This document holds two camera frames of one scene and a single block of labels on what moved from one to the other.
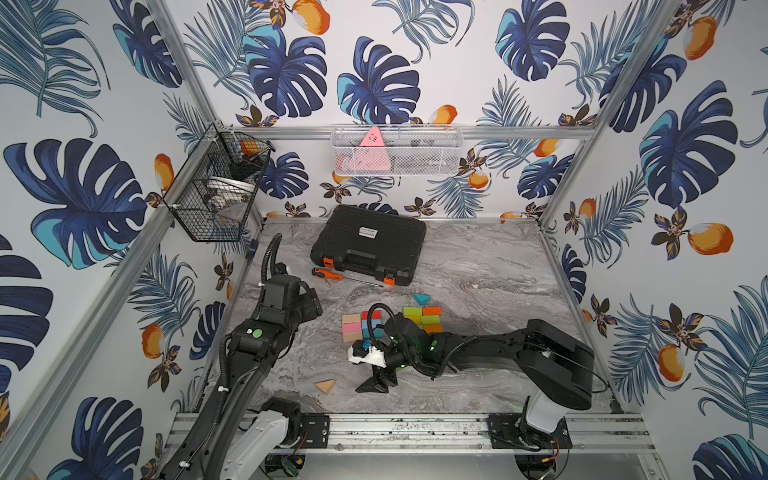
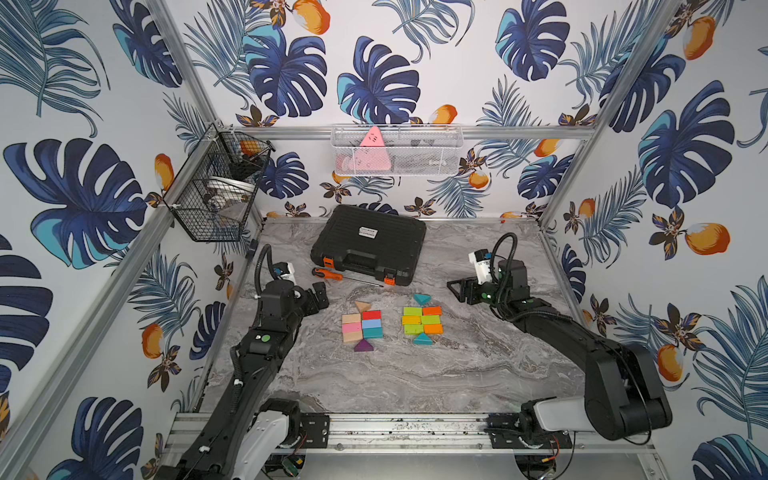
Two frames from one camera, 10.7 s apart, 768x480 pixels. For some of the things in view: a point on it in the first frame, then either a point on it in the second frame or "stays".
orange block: (432, 311) stays
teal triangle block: (423, 299) stays
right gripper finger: (389, 377) → (474, 294)
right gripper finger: (372, 385) → (461, 295)
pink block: (352, 328) stays
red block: (375, 315) stays
